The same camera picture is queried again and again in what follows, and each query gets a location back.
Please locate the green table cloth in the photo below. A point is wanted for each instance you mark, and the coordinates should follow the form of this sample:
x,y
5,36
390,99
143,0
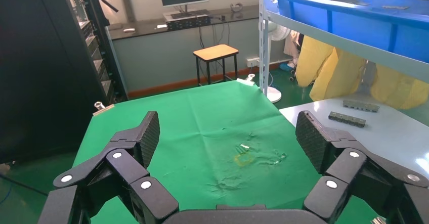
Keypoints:
x,y
207,122

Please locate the black keyboard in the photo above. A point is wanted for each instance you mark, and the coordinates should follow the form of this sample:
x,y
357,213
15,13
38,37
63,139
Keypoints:
x,y
189,14

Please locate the grey headphones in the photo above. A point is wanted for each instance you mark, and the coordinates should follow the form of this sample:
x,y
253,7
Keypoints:
x,y
236,7

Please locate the yellow fabric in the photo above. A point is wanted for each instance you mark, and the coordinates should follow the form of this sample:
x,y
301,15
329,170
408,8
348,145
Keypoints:
x,y
321,71

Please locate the dark top wall counter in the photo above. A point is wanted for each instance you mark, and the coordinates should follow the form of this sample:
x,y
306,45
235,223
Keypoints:
x,y
151,58

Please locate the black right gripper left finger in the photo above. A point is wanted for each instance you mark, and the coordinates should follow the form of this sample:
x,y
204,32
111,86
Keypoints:
x,y
149,138

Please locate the wooden top black stool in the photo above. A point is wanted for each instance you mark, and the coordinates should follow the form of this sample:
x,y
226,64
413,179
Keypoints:
x,y
216,52

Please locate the black server rack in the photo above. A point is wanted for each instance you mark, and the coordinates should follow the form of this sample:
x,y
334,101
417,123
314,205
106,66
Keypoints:
x,y
33,65

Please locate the grey metal connector strip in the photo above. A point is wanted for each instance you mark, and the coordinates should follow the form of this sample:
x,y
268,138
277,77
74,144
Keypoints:
x,y
360,106
347,119

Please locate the white standing fan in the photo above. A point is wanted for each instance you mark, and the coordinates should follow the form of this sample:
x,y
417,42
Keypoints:
x,y
280,33

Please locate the black electronics box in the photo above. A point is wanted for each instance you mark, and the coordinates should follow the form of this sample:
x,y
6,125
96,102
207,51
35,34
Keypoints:
x,y
187,23

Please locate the blue plastic bin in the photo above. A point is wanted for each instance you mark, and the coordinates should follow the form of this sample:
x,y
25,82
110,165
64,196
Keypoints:
x,y
362,28

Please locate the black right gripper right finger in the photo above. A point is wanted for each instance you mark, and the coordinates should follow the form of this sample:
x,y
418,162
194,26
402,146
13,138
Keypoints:
x,y
311,138

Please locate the white power strip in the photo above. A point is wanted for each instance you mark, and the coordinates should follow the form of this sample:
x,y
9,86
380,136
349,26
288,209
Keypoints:
x,y
253,62

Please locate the silver binder clip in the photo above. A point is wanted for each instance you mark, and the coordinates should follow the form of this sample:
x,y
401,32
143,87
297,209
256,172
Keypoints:
x,y
102,108
246,80

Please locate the small white device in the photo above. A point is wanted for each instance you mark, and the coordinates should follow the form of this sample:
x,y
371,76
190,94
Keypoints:
x,y
129,30
162,26

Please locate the grey tape strip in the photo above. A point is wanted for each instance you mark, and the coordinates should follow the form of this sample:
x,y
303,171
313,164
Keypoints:
x,y
395,7

